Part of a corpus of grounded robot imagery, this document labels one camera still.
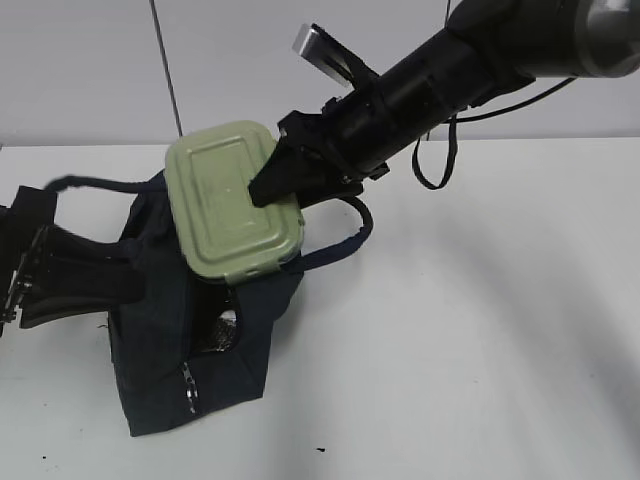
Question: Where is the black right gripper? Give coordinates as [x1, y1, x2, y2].
[248, 97, 390, 207]

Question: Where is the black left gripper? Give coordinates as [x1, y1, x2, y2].
[1, 186, 145, 330]

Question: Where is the dark blue lunch bag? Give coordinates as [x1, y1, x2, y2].
[46, 173, 374, 437]

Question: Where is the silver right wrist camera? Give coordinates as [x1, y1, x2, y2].
[292, 23, 354, 88]

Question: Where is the green lid lunch box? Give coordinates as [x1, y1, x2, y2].
[164, 121, 304, 285]

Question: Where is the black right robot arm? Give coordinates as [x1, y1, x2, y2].
[248, 1, 639, 207]

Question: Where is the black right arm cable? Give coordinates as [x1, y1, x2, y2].
[412, 74, 576, 190]

